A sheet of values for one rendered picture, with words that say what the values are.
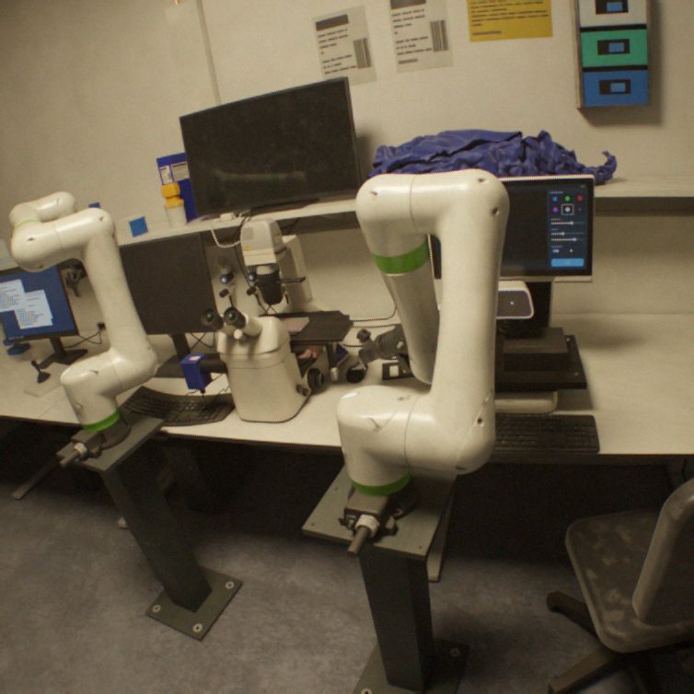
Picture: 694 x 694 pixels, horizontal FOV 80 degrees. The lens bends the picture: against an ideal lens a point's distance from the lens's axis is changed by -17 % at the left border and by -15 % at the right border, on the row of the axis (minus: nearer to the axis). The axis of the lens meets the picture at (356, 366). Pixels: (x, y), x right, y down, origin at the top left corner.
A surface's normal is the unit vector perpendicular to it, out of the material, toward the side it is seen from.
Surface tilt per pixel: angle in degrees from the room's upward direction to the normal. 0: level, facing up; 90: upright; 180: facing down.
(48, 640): 0
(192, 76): 90
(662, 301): 90
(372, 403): 11
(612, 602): 0
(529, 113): 90
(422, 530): 0
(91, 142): 90
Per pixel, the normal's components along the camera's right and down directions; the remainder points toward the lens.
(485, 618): -0.14, -0.88
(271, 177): -0.29, 0.41
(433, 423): -0.38, -0.43
